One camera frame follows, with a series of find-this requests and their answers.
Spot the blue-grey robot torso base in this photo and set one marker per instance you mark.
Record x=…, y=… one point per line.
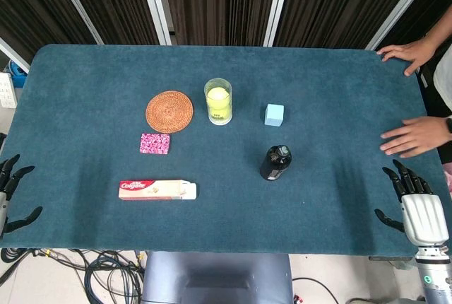
x=217, y=275

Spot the light blue foam cube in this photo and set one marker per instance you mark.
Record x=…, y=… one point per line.
x=274, y=115

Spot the black wrist watch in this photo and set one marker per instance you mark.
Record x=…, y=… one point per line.
x=449, y=122

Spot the person's right forearm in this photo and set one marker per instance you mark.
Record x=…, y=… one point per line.
x=444, y=34

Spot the clear plastic tennis ball tube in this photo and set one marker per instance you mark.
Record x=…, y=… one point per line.
x=219, y=115

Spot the person's white shirt torso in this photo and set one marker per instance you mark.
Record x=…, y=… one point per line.
x=444, y=81

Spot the small blue round object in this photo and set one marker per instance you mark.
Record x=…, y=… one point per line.
x=16, y=68

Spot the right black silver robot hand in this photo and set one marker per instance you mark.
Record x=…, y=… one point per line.
x=425, y=217

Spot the person's right hand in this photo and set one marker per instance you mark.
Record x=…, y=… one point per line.
x=420, y=51

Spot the red Colgate toothpaste box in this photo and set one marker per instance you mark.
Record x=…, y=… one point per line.
x=155, y=191

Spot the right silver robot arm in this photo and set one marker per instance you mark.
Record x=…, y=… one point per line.
x=434, y=275

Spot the person's left hand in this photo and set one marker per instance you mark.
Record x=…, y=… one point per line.
x=422, y=136

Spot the pink plastic bag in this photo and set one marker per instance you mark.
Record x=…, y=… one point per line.
x=448, y=180

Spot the dark pleated curtain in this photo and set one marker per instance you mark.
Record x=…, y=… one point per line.
x=226, y=0

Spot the plain yellow tennis ball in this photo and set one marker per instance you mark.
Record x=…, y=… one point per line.
x=217, y=94

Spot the white frame post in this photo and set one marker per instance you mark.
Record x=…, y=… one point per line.
x=14, y=54
x=402, y=3
x=76, y=3
x=279, y=3
x=155, y=3

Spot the pink patterned packet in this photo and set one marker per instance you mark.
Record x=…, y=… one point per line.
x=155, y=144

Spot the dark brown liquid bottle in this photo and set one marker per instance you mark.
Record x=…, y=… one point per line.
x=276, y=162

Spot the yellow tennis ball black print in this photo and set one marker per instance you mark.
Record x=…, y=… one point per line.
x=219, y=113

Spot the white power strip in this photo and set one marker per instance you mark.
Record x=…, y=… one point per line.
x=7, y=90

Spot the round woven rattan coaster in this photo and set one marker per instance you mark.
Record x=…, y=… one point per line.
x=169, y=111

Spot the blue-green velvet table cloth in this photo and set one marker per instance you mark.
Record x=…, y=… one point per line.
x=318, y=106

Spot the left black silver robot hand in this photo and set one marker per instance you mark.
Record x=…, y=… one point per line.
x=4, y=208

